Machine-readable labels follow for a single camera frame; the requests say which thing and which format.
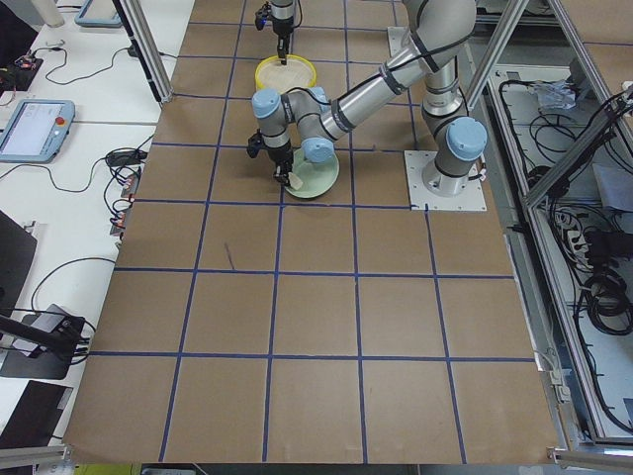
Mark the pale green plate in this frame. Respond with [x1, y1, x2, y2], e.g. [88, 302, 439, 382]
[285, 148, 339, 199]

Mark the aluminium frame post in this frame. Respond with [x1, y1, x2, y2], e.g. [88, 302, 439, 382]
[113, 0, 173, 105]

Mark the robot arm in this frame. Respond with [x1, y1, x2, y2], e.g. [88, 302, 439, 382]
[267, 0, 296, 65]
[247, 0, 488, 197]

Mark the black laptop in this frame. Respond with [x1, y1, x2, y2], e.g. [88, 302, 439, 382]
[0, 212, 38, 317]

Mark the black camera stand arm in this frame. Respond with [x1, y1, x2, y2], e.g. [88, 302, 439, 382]
[1, 311, 86, 359]

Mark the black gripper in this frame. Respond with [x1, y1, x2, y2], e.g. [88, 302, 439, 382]
[269, 143, 294, 184]
[276, 34, 290, 65]

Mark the teach pendant with screen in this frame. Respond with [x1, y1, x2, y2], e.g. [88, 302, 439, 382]
[1, 99, 75, 164]

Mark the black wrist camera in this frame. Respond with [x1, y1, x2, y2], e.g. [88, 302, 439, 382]
[254, 2, 271, 31]
[246, 130, 265, 158]

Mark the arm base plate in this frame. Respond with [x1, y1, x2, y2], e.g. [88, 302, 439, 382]
[388, 26, 427, 57]
[404, 150, 488, 213]

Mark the black power adapter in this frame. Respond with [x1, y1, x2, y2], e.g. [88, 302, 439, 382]
[105, 149, 147, 167]

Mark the white power strip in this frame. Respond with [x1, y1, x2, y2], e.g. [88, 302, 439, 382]
[563, 220, 589, 268]

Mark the yellow steamer layer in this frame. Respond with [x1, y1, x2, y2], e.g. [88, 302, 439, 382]
[254, 54, 317, 93]

